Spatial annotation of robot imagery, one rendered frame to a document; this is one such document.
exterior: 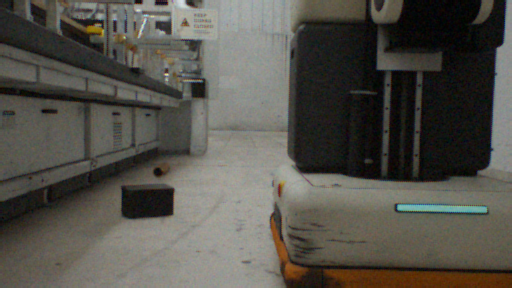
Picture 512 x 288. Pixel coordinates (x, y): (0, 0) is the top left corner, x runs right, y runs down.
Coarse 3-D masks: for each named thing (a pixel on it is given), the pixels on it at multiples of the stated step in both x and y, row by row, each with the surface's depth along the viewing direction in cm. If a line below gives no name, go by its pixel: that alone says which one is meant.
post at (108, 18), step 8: (104, 8) 249; (112, 8) 252; (104, 16) 249; (112, 16) 252; (104, 24) 250; (112, 24) 252; (104, 32) 250; (112, 32) 252; (104, 40) 250; (112, 40) 252; (104, 48) 250; (112, 48) 252; (112, 56) 251
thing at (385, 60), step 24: (408, 0) 108; (432, 0) 106; (456, 0) 106; (504, 0) 120; (384, 24) 126; (408, 24) 111; (432, 24) 111; (456, 24) 111; (480, 24) 120; (504, 24) 120; (384, 48) 126; (408, 48) 117; (432, 48) 116; (456, 48) 130; (480, 48) 123
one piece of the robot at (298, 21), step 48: (336, 0) 134; (336, 48) 135; (336, 96) 136; (384, 96) 131; (432, 96) 136; (480, 96) 137; (288, 144) 154; (336, 144) 136; (384, 144) 131; (432, 144) 137; (480, 144) 137
